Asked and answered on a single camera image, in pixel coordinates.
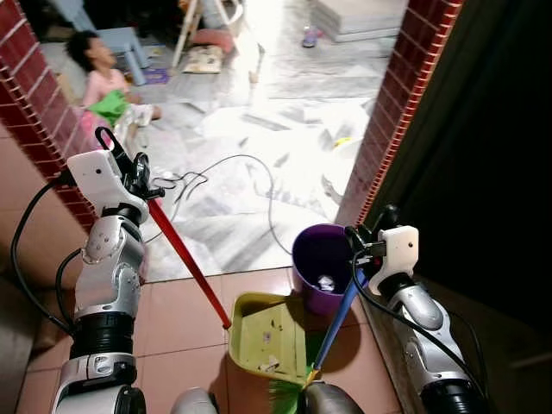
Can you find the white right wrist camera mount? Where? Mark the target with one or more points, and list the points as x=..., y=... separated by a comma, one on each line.
x=398, y=250

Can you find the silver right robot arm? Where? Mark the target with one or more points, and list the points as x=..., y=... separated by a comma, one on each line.
x=427, y=328

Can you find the beige patterned mat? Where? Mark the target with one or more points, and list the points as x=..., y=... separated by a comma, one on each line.
x=203, y=60

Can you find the small yellow scrap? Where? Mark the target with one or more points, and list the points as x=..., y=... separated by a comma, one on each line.
x=341, y=141

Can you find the grey robot leg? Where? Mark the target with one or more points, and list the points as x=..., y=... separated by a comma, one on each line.
x=194, y=404
x=329, y=401

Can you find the wooden chair frame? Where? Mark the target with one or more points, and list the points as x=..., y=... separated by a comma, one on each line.
x=185, y=30

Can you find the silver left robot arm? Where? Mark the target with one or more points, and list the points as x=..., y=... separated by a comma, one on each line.
x=108, y=267

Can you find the grey folded mattress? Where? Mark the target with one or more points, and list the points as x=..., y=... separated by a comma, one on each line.
x=358, y=19

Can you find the grey right robot leg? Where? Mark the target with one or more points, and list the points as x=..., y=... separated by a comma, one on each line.
x=329, y=401

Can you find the child in pink shirt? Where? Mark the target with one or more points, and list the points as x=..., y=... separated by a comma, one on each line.
x=103, y=82

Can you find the crumpled white paper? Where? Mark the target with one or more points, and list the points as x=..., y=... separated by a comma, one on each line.
x=326, y=282

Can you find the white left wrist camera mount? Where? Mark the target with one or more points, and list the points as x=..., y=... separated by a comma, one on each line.
x=99, y=177

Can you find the blue plastic stool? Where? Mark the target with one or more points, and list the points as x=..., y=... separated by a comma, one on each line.
x=125, y=43

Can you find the green cloth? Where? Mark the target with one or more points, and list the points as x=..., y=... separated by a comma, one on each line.
x=108, y=108

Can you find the pink cushion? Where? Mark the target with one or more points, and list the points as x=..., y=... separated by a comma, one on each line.
x=211, y=40

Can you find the purple plastic bucket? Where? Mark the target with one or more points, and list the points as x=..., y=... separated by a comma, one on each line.
x=315, y=250

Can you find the grey left robot leg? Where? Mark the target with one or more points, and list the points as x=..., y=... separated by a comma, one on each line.
x=194, y=404

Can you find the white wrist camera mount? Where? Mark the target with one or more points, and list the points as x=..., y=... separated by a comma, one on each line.
x=398, y=250
x=99, y=177

